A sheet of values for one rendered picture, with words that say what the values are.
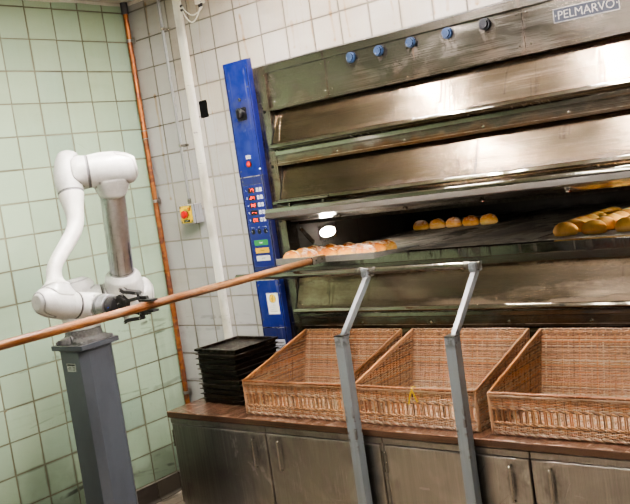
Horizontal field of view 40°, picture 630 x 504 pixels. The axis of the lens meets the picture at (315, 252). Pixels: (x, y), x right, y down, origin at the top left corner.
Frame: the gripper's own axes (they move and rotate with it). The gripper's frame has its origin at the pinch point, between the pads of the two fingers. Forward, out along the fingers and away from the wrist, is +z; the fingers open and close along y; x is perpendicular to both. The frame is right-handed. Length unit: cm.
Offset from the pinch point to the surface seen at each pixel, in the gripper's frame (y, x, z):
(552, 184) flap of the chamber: -22, -99, 110
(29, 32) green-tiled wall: -123, -57, -123
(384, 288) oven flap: 17, -116, 21
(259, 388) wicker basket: 50, -66, -16
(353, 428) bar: 59, -55, 40
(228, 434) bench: 70, -62, -34
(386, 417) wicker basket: 58, -65, 48
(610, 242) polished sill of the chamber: 2, -113, 124
